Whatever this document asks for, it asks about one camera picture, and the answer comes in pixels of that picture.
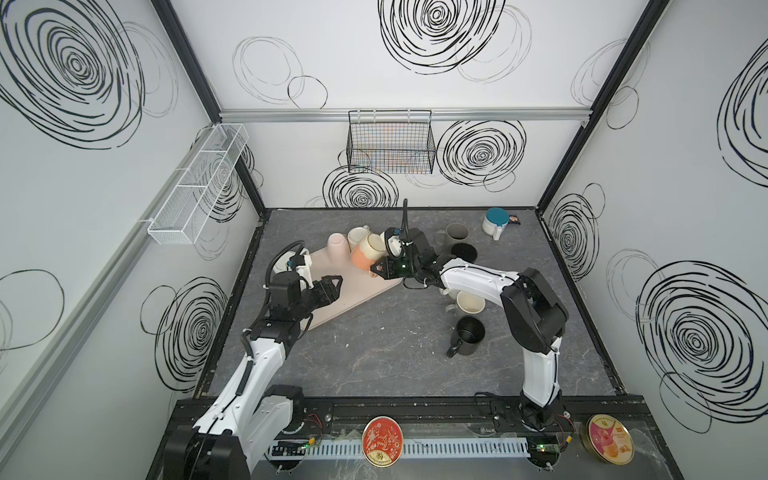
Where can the teal lidded white mug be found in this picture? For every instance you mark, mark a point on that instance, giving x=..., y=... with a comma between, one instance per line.
x=494, y=222

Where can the cream and orange mug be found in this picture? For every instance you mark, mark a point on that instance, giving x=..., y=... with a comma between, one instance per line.
x=368, y=251

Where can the dark grey mug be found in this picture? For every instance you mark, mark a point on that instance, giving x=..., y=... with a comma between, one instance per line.
x=452, y=234

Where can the black wire basket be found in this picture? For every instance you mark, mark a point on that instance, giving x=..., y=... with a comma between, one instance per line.
x=391, y=147

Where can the black corner frame post left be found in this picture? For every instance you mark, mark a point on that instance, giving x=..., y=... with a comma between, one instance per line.
x=183, y=48

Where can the pink mug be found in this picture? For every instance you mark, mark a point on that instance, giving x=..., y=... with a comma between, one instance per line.
x=338, y=249

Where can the beige tray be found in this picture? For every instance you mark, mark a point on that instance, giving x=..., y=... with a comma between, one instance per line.
x=358, y=286

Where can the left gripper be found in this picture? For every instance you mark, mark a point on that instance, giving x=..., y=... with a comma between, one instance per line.
x=324, y=291

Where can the aluminium wall rail left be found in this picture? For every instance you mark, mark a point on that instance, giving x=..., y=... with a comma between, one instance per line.
x=19, y=411

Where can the black corner frame post right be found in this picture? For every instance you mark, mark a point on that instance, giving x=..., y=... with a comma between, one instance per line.
x=636, y=41

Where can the aluminium wall rail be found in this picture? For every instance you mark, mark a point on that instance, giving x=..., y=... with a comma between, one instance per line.
x=581, y=114
x=19, y=411

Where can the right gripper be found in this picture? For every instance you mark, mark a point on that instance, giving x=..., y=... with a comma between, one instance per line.
x=391, y=267

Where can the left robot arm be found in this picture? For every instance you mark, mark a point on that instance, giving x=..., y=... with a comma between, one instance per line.
x=231, y=437

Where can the aluminium wall rail rear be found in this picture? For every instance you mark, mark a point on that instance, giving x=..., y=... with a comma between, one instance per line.
x=581, y=114

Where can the cream mug rear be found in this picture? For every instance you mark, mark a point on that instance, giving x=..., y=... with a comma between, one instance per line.
x=357, y=234

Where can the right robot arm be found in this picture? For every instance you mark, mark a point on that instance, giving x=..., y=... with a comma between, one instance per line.
x=534, y=313

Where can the black and white mug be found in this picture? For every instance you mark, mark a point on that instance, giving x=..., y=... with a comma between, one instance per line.
x=465, y=251

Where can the red round tin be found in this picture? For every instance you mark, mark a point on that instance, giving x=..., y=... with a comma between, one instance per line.
x=382, y=442

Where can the white cable duct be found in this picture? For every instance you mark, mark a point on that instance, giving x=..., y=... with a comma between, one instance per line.
x=424, y=448

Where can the pink round tin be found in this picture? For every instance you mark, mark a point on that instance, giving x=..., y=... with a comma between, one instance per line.
x=607, y=438

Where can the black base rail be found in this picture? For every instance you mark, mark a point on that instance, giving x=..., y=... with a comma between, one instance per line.
x=502, y=411

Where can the black corner frame post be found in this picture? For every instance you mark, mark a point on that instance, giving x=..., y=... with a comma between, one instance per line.
x=183, y=48
x=636, y=41

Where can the white mesh shelf basket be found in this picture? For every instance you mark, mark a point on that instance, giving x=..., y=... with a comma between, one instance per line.
x=185, y=212

